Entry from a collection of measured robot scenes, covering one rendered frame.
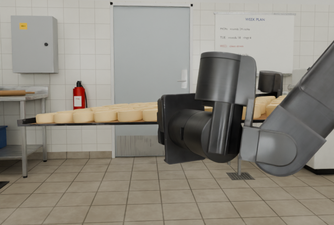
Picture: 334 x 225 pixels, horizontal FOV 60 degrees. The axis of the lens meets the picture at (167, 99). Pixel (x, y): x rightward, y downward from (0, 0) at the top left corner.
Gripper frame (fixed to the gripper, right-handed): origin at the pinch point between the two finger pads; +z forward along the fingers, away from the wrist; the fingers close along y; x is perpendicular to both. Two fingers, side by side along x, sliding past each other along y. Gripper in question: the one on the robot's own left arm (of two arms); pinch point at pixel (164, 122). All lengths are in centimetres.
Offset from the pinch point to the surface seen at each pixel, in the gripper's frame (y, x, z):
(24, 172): 78, -55, 297
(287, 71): -22, 282, 269
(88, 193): 89, 5, 228
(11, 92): -9, -66, 319
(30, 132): 45, -54, 374
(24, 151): 56, -54, 296
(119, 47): -63, 64, 338
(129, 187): 90, 44, 229
